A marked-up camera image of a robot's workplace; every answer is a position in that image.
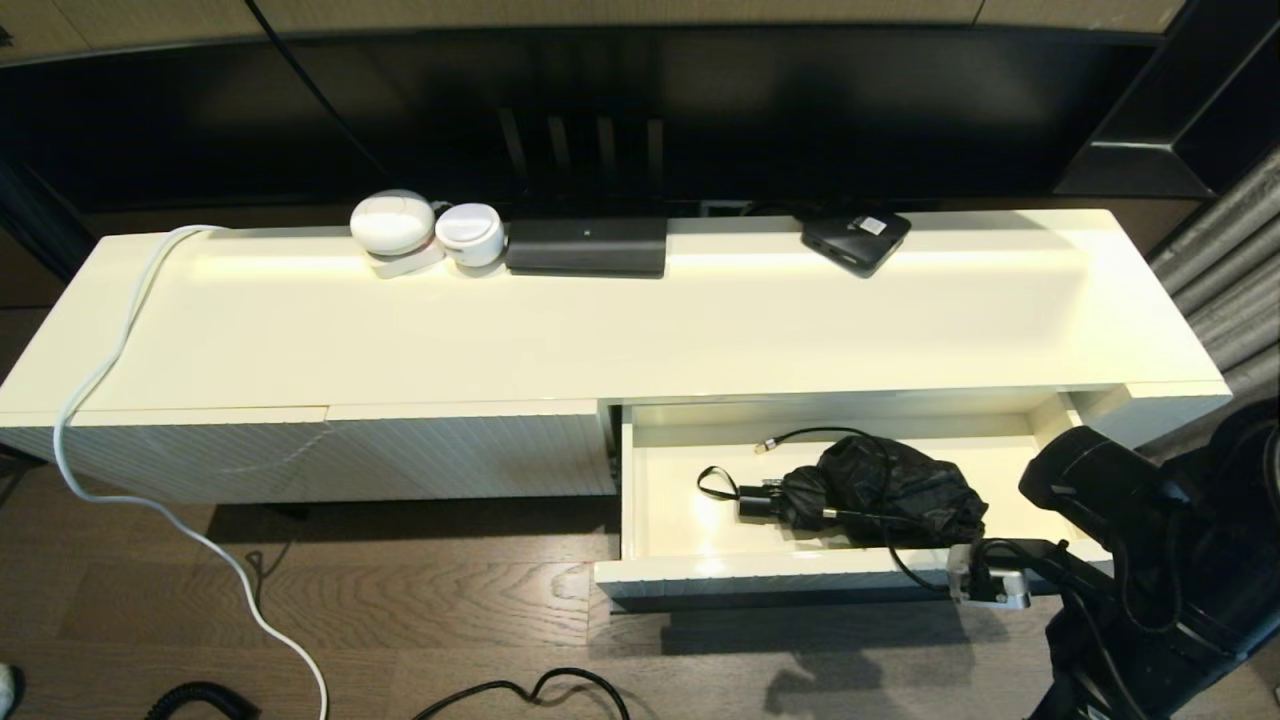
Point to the grey curtain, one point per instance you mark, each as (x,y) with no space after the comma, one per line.
(1230,280)

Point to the black router with antennas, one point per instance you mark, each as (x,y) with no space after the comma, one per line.
(585,247)

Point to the white egg-shaped device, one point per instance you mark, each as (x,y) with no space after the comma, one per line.
(392,222)

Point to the white fluted drawer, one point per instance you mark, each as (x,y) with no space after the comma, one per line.
(680,540)

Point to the black television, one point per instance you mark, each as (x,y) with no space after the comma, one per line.
(800,100)

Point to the white tv cabinet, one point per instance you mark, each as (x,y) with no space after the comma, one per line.
(400,340)

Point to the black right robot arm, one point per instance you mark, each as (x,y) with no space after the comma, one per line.
(1200,560)

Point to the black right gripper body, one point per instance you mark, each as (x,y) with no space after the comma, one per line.
(1085,660)

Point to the small white round device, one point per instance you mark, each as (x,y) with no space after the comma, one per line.
(470,235)

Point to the small black set-top box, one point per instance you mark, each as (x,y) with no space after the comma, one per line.
(855,240)

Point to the black shelf unit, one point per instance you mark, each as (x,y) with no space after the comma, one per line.
(1150,165)

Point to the black umbrella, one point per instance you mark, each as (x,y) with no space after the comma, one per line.
(930,490)

